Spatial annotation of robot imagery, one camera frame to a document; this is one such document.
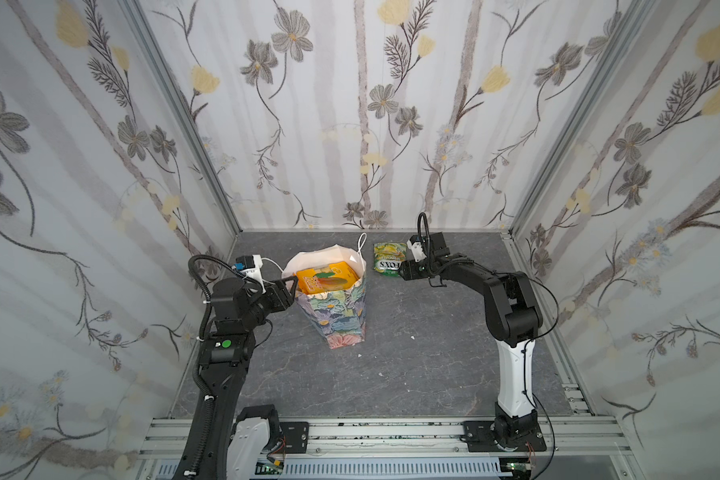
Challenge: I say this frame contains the floral paper gift bag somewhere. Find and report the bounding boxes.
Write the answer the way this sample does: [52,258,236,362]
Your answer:
[281,233,367,349]

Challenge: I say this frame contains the yellow mango snack bag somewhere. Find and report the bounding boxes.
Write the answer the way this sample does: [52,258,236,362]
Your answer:
[296,261,359,295]

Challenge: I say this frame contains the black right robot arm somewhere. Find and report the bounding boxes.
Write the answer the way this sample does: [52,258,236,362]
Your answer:
[398,212,544,451]

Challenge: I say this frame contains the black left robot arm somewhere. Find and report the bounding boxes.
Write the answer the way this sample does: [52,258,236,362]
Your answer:
[173,254,298,479]

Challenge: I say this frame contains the green Fox's spring tea bag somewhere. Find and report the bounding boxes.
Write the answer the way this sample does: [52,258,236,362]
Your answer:
[373,242,407,277]

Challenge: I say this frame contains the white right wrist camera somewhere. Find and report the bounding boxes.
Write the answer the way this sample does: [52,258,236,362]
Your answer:
[406,236,427,262]

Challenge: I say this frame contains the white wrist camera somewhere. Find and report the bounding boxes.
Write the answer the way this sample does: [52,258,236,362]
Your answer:
[406,236,427,262]
[234,254,264,285]

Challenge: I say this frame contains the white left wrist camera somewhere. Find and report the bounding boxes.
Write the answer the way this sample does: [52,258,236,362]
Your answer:
[234,254,264,285]

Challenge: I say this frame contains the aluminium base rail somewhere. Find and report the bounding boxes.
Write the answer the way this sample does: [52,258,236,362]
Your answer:
[134,383,637,480]

